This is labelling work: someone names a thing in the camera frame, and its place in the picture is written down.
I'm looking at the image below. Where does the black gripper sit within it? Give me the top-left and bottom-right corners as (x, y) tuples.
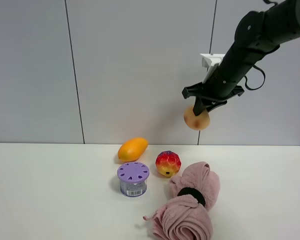
(181, 68), (245, 117)

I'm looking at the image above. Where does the tan toy potato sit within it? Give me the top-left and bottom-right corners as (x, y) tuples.
(183, 106), (211, 131)

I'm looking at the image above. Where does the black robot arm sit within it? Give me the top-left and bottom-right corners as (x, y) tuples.
(182, 0), (300, 117)

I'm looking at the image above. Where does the red yellow toy strawberry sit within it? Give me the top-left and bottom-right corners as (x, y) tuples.
(155, 150), (182, 178)

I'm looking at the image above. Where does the orange toy mango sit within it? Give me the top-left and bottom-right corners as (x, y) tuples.
(117, 137), (148, 162)

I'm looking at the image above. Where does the black hair band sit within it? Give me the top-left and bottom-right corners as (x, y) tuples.
(177, 187), (206, 207)

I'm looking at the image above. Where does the purple lidded air freshener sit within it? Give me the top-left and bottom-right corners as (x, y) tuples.
(117, 162), (150, 197)

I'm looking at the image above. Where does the pink rolled towel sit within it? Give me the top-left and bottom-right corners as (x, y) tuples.
(143, 161), (220, 240)

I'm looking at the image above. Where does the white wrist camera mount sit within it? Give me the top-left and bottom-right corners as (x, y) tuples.
(201, 53), (225, 83)

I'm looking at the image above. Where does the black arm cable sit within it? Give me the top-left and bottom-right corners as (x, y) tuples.
(243, 65), (266, 92)

